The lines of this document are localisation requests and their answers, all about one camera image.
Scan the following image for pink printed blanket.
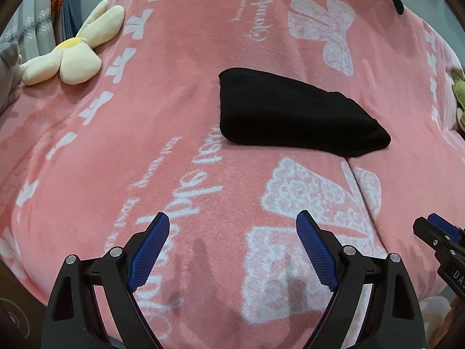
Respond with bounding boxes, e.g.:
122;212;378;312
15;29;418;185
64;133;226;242
0;0;465;349

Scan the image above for green plush toy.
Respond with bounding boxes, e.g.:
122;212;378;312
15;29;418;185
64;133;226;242
450;67;465;131

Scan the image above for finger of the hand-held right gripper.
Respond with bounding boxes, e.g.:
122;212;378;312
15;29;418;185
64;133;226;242
413;217;455;262
427;213;465;253

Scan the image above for grey plush toy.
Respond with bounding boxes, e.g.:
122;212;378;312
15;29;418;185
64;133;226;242
0;40;23;115

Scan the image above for black pants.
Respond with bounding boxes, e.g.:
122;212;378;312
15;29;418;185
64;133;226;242
218;67;392;159

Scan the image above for cream flower plush toy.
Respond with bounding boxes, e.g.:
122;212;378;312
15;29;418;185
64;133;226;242
20;0;126;87

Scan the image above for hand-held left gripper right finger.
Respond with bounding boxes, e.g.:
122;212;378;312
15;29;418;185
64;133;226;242
296;210;428;349

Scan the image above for grey blue curtain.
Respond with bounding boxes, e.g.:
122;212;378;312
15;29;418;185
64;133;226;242
0;0;124;53

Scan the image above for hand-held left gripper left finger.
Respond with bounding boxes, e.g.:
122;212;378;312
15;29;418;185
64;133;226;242
42;211;171;349

